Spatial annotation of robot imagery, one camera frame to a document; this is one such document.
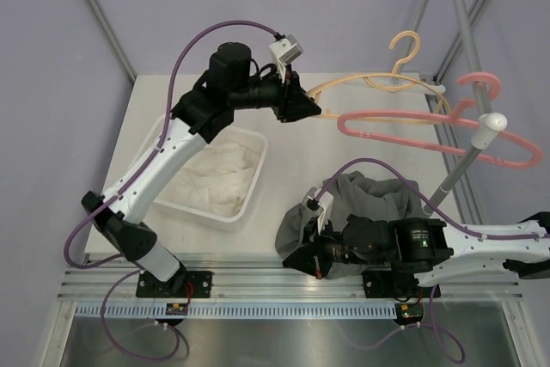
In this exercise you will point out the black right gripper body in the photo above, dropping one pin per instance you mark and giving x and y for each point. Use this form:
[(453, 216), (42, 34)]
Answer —
[(326, 247)]

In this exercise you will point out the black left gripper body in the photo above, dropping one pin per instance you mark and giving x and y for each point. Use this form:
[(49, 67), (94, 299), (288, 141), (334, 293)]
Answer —
[(279, 96)]

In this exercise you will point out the grey pleated skirt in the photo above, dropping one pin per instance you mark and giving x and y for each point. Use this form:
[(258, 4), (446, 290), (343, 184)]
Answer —
[(358, 195)]

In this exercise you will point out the beige wooden hanger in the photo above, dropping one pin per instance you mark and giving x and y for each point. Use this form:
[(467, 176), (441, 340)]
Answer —
[(442, 105)]

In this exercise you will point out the white skirt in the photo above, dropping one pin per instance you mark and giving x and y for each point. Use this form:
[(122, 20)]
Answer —
[(216, 180)]

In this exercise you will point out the pink plastic hanger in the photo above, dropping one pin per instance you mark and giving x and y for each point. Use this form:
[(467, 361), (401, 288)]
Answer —
[(486, 129)]

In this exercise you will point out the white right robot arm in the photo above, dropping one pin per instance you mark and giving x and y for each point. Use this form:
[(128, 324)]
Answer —
[(405, 258)]

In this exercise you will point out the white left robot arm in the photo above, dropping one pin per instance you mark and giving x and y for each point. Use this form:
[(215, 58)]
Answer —
[(198, 117)]

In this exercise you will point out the white plastic basket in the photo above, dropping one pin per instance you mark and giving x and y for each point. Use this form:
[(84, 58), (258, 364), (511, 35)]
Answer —
[(250, 139)]

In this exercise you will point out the white far rack base foot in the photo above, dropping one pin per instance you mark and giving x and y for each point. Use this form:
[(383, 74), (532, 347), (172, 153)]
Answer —
[(394, 83)]

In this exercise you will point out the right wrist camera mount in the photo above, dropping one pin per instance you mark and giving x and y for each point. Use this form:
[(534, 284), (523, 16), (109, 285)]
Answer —
[(317, 209)]

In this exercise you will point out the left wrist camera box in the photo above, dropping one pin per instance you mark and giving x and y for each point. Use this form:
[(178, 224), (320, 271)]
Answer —
[(284, 50)]

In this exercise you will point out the aluminium mounting rail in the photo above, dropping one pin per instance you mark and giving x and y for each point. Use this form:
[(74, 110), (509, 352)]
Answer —
[(262, 279)]

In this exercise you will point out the white slotted cable duct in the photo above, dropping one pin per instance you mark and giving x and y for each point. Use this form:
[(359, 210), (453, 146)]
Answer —
[(241, 311)]

